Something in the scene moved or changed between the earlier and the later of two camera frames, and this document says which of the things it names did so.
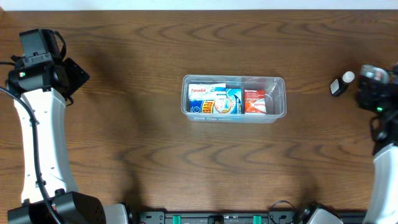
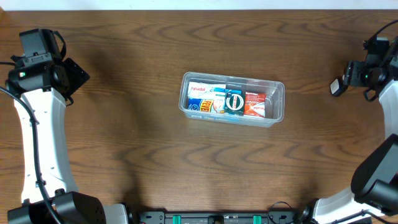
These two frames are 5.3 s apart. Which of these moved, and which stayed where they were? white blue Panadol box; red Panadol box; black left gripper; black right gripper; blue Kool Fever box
Moved: blue Kool Fever box; black right gripper
Stayed: black left gripper; white blue Panadol box; red Panadol box
